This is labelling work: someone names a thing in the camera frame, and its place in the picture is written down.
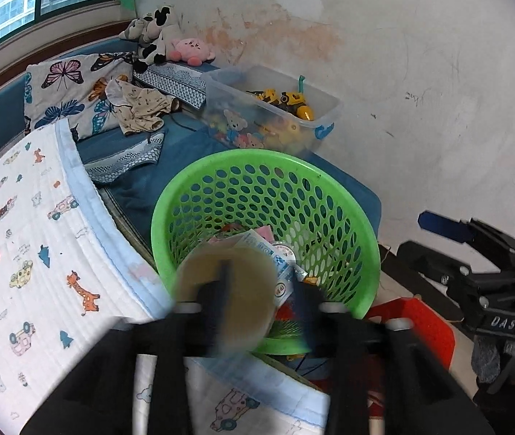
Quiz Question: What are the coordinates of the cartoon print table cloth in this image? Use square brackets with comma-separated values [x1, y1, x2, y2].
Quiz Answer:
[0, 120, 328, 434]

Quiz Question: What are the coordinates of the green plastic basket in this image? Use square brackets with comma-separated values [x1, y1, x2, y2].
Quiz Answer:
[151, 149, 380, 356]

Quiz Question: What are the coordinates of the pink plush toy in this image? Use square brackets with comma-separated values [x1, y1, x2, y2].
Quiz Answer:
[167, 37, 215, 67]

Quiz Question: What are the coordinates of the clear toy storage box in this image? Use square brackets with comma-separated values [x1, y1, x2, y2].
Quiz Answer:
[202, 65, 342, 156]

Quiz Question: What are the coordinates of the red plastic stool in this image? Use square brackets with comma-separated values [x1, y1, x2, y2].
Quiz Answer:
[366, 298, 455, 370]

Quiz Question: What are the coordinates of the white paper cup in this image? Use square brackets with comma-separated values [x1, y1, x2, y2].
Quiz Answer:
[174, 244, 276, 355]

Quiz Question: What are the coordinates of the butterfly print pillow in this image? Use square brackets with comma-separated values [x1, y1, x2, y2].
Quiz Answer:
[24, 52, 133, 141]

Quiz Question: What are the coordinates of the grey gloved right hand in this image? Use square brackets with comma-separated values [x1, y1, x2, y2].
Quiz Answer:
[471, 336, 515, 384]

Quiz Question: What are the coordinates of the blue white carton box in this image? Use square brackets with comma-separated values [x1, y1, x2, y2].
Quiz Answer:
[236, 230, 293, 308]

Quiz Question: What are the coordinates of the beige patterned garment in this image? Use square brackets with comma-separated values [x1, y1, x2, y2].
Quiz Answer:
[105, 80, 181, 136]

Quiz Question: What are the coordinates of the cow plush toy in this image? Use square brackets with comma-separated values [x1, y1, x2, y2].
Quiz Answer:
[119, 5, 175, 74]

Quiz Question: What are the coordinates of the pink snack bag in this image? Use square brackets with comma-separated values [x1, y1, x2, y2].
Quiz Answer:
[255, 225, 275, 243]

